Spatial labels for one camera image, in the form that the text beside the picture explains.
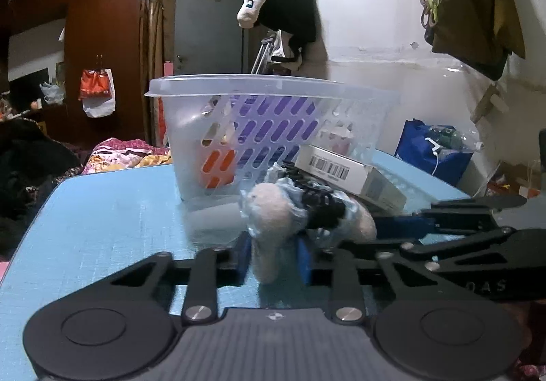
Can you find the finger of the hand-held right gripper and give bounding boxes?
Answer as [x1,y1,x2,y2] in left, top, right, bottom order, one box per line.
[374,194,528,242]
[399,226,518,276]

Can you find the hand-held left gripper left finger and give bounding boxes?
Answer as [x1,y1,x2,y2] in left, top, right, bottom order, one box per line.
[91,231,253,324]

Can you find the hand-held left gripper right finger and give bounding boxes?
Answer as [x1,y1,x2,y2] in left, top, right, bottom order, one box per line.
[296,236,454,324]

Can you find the cream plush toy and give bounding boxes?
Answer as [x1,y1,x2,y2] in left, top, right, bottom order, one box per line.
[239,165,378,284]

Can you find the clear plastic basket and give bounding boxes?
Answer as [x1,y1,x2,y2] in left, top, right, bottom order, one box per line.
[144,74,402,213]

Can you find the white barcode box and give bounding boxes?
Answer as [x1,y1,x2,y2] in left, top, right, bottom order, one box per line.
[294,144,407,213]

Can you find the blue bag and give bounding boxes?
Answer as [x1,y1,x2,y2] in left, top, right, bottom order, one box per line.
[394,119,475,188]

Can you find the orange item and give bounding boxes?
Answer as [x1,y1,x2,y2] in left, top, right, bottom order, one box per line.
[200,149,238,190]

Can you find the pink item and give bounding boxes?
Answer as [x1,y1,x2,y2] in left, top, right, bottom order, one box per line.
[319,127,356,156]

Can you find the clear plastic bottle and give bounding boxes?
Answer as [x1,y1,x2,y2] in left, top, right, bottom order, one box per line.
[427,124,485,152]

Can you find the purple item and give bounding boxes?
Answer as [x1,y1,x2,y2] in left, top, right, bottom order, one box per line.
[229,95,326,170]

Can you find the floral blanket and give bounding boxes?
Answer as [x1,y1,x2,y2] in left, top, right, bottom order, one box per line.
[80,138,174,176]

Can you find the metal crutches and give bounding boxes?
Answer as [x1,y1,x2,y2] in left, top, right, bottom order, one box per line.
[249,33,279,75]

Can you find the wooden stick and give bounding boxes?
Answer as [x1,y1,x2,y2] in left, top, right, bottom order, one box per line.
[140,0,159,146]

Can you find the orange and white plastic bag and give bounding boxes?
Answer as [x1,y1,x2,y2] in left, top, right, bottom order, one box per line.
[78,68,116,118]

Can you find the grey door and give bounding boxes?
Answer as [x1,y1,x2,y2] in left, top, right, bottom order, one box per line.
[172,0,250,77]

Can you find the olive green garment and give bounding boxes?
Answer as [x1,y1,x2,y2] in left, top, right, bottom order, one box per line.
[430,0,526,81]

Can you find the dark clothes pile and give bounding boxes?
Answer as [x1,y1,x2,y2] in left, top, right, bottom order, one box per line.
[0,118,93,258]

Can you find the black garment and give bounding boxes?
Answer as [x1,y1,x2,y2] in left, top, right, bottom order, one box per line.
[255,0,323,45]

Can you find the brown wooden wardrobe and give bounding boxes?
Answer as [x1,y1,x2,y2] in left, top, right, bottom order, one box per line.
[0,0,153,150]

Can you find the white cable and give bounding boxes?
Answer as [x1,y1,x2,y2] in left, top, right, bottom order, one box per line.
[426,137,442,178]

